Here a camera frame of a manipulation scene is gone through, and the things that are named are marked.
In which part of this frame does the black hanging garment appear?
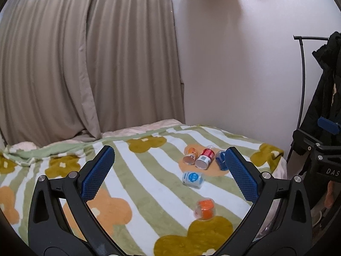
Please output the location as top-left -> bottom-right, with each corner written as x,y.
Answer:
300,32 -> 340,146

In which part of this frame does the red label clear cup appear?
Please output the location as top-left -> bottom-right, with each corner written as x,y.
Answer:
195,146 -> 215,170

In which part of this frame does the light blue label cup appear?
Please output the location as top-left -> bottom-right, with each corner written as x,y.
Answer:
182,171 -> 205,189

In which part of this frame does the orange label clear cup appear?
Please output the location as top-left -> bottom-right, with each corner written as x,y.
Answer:
183,147 -> 198,165

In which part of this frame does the beige curtain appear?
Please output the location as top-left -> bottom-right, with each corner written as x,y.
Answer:
1,0 -> 185,146

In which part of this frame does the black clothes rack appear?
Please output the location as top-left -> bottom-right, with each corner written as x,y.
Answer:
287,35 -> 329,176

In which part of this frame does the orange clear plastic cup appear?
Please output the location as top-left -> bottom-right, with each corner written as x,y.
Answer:
194,198 -> 216,221

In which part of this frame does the dark blue label cup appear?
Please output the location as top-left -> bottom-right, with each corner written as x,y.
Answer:
215,150 -> 228,171

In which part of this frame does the person's right hand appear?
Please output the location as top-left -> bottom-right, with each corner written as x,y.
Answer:
324,181 -> 340,209

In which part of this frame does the striped floral blanket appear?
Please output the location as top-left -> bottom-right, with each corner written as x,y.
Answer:
1,125 -> 287,255

